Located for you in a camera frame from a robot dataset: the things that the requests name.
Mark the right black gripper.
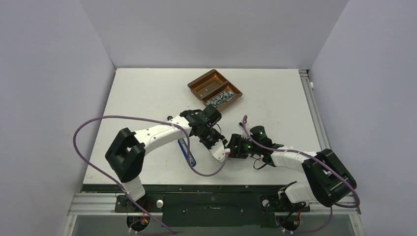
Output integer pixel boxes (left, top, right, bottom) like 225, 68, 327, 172
228, 133, 261, 158

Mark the blue stapler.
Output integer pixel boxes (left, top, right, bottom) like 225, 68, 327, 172
177, 139, 196, 167

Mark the brown plastic tray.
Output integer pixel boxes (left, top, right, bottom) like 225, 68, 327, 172
187, 69, 243, 112

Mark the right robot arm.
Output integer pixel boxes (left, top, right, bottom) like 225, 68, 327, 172
227, 126, 360, 211

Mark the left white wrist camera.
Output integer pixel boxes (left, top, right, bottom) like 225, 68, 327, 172
209, 141, 230, 163

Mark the aluminium side rail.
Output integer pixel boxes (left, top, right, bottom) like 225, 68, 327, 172
298, 69, 331, 149

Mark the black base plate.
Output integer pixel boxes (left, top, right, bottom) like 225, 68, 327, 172
115, 184, 311, 228

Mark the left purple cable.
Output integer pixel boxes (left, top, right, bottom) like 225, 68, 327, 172
73, 115, 230, 235

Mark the aluminium front rail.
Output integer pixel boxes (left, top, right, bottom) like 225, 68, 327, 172
68, 193, 361, 216

